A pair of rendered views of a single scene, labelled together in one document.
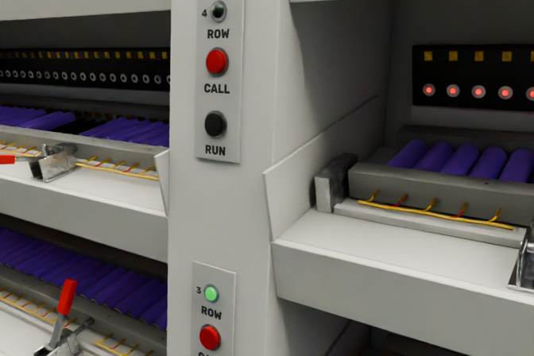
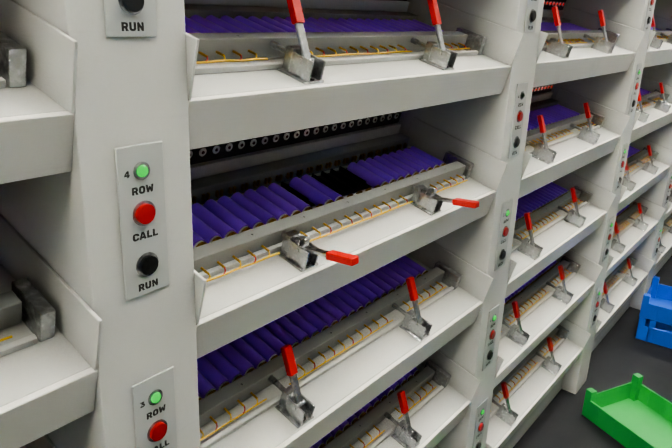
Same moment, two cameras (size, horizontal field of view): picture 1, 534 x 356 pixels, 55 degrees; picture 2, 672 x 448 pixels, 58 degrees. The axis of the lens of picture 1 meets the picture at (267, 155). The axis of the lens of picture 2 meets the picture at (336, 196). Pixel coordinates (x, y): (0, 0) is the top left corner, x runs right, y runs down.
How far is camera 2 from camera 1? 120 cm
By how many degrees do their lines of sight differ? 82
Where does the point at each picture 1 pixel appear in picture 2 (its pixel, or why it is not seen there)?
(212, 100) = (516, 132)
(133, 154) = (444, 175)
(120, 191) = (462, 194)
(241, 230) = (515, 181)
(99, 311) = (391, 297)
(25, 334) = (380, 347)
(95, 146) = (426, 180)
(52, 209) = (443, 225)
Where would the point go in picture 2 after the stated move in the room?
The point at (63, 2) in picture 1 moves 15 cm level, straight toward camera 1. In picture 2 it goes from (461, 93) to (555, 93)
